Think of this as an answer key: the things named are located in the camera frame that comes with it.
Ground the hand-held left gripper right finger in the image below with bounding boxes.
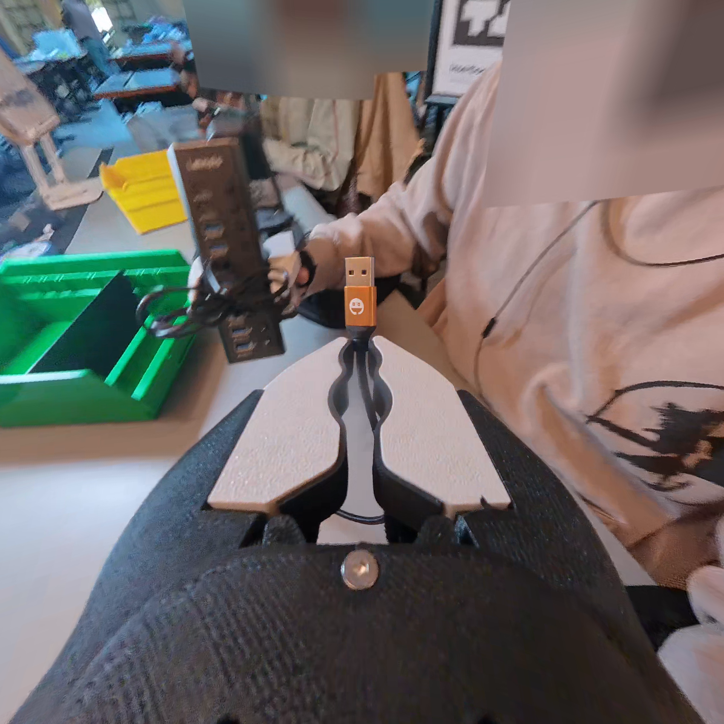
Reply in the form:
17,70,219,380
370,335,511,535

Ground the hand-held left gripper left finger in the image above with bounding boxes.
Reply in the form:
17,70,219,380
207,336,348,532

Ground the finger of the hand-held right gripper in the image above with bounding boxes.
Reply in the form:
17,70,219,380
188,257,218,296

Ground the black multiport usb hub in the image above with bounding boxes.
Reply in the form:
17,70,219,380
168,137,286,364

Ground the usb cable with orange plug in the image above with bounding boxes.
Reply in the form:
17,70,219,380
334,256,392,526

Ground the person's right hand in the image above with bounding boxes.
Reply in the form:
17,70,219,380
269,253,304,287

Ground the yellow plastic bin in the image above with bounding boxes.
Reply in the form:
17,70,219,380
100,150,189,235

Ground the beige hanging jacket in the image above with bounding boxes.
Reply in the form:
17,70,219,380
260,72,422,196

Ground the black bin divider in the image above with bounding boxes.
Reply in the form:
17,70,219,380
28,270,156,374

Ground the person's torso in beige hoodie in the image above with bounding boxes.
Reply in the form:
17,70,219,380
407,62,724,589

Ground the green plastic bin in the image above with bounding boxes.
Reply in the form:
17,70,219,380
0,249,198,429

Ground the brown-edged table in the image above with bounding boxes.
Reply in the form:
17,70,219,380
93,67,184,109

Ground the wooden stand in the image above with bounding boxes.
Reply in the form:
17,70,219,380
0,48,104,211

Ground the black and white tag sign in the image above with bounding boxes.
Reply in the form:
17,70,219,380
433,0,510,97

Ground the black hub cable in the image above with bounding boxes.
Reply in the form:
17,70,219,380
136,263,302,340

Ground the thin black earphone cord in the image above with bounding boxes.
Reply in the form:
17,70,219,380
474,199,724,392

